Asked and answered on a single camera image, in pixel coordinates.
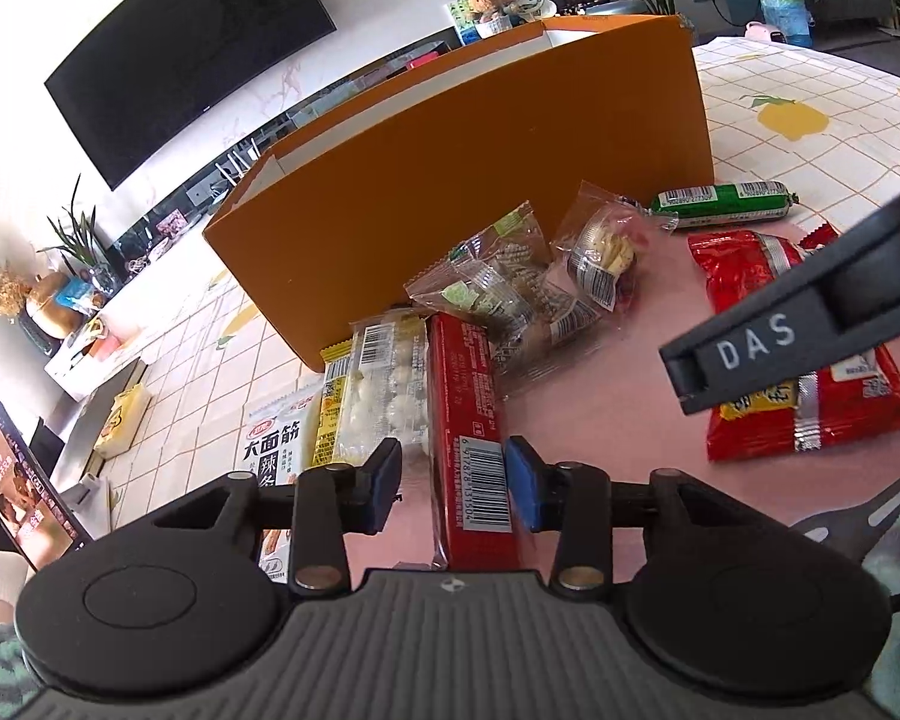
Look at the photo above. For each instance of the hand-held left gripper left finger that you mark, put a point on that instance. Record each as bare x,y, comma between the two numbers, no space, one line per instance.
382,484

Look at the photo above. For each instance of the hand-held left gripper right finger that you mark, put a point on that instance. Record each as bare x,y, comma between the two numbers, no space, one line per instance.
521,491

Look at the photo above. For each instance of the large red snack packet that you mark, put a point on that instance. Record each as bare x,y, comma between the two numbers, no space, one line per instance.
735,277

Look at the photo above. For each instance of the yellow snack packet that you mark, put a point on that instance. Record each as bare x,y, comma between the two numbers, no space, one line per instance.
330,420

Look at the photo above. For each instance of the white snack packet black print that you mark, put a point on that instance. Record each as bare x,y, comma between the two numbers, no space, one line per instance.
277,450

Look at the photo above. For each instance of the long red biscuit box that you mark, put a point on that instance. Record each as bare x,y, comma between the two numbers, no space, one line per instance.
465,390

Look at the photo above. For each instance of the orange cardboard box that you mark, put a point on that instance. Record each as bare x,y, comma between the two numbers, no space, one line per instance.
457,187

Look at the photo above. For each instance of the clear packet of white candies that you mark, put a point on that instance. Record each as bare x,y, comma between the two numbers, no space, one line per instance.
390,390

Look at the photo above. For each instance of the small red foil packet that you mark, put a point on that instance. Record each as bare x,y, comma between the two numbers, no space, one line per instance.
821,235

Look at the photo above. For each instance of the pink table mat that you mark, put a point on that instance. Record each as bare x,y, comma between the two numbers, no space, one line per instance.
607,405

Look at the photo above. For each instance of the green sausage stick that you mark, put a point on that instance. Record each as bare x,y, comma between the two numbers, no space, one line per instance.
720,202

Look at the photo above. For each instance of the clear packet of yellow chips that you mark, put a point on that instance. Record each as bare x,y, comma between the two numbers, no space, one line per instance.
607,247

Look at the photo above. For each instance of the clear snack packet with barcode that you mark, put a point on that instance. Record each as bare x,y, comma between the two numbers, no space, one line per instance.
562,319

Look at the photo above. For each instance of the clear snack packet green label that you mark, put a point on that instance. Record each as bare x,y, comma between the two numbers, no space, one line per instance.
499,240
465,300

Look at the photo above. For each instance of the yellow cartoon pouch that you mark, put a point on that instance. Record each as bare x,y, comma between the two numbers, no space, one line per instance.
124,420

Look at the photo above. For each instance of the white television cabinet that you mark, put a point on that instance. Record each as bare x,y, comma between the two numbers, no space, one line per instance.
157,292

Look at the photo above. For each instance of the small pink heater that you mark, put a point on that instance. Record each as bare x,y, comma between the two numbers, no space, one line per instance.
765,33

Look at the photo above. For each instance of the blue snack bag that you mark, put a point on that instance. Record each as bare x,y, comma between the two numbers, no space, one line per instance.
82,296

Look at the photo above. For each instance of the black tablet with lit screen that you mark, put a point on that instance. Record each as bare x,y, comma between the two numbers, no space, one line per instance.
22,487

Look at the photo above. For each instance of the brown gourd vase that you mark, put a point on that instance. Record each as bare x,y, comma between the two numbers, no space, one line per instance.
49,311

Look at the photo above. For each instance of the green plant in glass vase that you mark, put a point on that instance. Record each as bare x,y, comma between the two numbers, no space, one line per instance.
82,240

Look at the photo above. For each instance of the white pot under teddy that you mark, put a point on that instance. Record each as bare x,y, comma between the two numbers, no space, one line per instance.
495,26

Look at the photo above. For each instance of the dried flower bunch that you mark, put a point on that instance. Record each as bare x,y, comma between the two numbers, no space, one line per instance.
4,292

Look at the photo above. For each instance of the brown teddy bear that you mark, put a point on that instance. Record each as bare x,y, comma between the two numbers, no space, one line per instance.
487,4

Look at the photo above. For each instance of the green and blue picture card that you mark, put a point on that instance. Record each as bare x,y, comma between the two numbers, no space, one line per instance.
461,19

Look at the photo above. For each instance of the small photo frame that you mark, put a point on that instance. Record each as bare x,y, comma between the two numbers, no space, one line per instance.
171,225

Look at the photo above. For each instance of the wall-mounted black television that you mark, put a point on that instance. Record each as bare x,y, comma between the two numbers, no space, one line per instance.
180,60

